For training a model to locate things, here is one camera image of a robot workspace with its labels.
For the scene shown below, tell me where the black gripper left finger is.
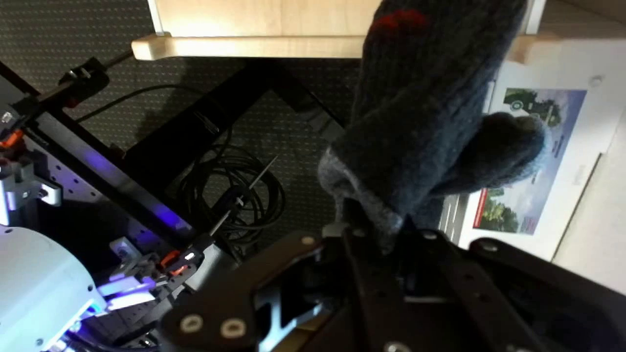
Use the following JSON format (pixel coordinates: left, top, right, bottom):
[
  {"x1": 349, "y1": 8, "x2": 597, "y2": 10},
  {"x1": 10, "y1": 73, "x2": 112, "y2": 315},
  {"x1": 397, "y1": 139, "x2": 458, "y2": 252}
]
[{"x1": 159, "y1": 219, "x2": 388, "y2": 352}]

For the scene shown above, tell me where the pull-out wooden tray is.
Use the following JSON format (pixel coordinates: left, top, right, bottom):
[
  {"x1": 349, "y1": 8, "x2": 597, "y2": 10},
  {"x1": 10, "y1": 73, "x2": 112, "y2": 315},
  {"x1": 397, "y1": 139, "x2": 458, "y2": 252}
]
[{"x1": 129, "y1": 0, "x2": 564, "y2": 65}]

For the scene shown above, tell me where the black orange clamp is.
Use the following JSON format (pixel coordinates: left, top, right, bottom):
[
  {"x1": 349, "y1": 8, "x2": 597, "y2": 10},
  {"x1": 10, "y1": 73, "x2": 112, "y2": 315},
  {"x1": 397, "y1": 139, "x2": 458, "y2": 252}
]
[
  {"x1": 0, "y1": 96, "x2": 43, "y2": 155},
  {"x1": 153, "y1": 249, "x2": 204, "y2": 278}
]

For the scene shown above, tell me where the dark knitted cloth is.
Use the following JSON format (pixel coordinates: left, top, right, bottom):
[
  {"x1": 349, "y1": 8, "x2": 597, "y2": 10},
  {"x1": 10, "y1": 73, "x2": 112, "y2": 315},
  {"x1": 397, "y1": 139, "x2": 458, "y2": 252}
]
[{"x1": 315, "y1": 0, "x2": 552, "y2": 258}]

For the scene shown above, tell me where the black floor cable bundle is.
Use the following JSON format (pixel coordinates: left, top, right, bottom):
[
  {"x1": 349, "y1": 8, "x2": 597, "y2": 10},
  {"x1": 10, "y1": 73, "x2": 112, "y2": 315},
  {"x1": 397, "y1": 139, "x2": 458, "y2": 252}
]
[{"x1": 174, "y1": 141, "x2": 290, "y2": 245}]

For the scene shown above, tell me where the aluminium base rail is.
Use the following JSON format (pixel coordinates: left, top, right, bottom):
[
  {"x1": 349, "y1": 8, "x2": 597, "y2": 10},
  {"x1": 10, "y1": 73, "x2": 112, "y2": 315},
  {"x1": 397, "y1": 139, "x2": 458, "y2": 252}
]
[{"x1": 0, "y1": 96, "x2": 200, "y2": 241}]

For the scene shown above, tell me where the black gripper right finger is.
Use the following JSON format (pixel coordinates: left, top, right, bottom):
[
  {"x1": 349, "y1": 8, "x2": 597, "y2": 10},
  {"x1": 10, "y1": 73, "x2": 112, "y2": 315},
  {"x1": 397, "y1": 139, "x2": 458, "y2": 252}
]
[{"x1": 390, "y1": 221, "x2": 626, "y2": 352}]

